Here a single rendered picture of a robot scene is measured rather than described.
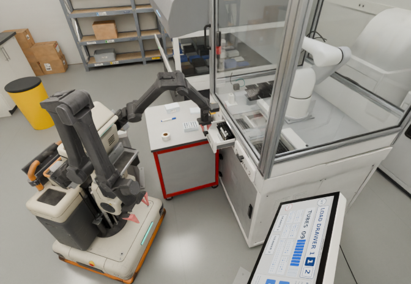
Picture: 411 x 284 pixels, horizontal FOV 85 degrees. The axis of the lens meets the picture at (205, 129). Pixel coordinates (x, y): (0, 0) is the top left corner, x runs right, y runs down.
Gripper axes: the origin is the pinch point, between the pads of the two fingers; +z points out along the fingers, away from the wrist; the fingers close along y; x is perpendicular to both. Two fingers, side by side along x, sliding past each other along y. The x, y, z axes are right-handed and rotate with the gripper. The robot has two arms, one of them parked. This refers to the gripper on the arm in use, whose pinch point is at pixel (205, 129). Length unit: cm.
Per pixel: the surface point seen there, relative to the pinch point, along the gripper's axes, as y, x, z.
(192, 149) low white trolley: -7.4, 14.0, 30.7
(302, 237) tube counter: 9, -93, -16
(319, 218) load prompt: 18, -90, -20
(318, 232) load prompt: 13, -95, -21
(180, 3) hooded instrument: 8, 82, -66
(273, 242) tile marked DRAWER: 2, -87, -5
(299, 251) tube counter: 5, -97, -17
